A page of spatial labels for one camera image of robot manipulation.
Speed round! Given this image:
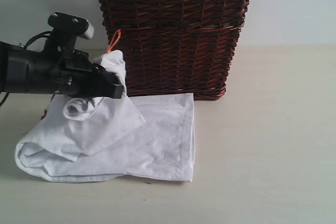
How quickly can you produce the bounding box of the white t-shirt red lettering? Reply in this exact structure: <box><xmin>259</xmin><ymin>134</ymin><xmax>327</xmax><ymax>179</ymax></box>
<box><xmin>14</xmin><ymin>29</ymin><xmax>195</xmax><ymax>184</ymax></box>

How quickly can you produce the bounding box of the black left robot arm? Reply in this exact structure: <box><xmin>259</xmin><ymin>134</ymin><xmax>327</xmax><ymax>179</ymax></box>
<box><xmin>1</xmin><ymin>12</ymin><xmax>124</xmax><ymax>99</ymax></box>

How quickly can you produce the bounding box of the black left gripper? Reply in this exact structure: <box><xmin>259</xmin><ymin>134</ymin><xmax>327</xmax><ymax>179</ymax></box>
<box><xmin>44</xmin><ymin>12</ymin><xmax>124</xmax><ymax>99</ymax></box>

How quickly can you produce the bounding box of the dark brown wicker basket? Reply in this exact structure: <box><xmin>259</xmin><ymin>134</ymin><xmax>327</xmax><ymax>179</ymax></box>
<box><xmin>99</xmin><ymin>0</ymin><xmax>250</xmax><ymax>100</ymax></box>

